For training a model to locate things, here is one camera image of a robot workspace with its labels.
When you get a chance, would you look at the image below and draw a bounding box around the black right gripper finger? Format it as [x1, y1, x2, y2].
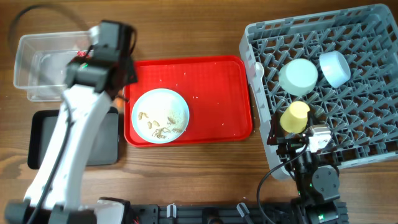
[307, 111, 320, 128]
[267, 113, 284, 146]

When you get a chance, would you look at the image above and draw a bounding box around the yellow plastic cup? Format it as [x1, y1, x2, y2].
[280, 101, 310, 134]

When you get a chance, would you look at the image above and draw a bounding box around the mint green bowl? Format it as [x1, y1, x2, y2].
[279, 58, 318, 96]

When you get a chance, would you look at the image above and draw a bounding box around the red snack wrapper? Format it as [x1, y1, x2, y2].
[76, 51, 90, 58]

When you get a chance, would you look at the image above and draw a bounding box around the light blue bowl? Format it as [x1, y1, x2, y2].
[319, 51, 351, 88]

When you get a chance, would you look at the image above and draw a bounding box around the light blue plate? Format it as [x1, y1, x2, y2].
[131, 88, 190, 144]

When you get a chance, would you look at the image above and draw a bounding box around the white plastic spoon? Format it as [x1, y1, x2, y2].
[255, 62, 264, 80]

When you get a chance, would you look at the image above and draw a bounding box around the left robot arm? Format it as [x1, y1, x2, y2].
[4, 20, 137, 223]

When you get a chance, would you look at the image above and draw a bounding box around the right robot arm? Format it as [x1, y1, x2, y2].
[257, 113, 345, 223]

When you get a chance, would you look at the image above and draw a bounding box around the grey dishwasher rack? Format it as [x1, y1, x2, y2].
[239, 4, 397, 169]

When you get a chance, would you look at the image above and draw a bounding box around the peanut shell pile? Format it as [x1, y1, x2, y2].
[152, 128, 183, 139]

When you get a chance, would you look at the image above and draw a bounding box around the red plastic tray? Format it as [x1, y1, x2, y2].
[124, 55, 252, 147]

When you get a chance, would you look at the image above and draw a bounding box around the clear plastic bin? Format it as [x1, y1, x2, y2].
[13, 31, 92, 102]

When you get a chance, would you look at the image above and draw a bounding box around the black plastic bin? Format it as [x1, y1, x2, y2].
[27, 107, 119, 170]

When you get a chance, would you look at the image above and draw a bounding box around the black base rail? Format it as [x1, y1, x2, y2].
[99, 195, 349, 224]

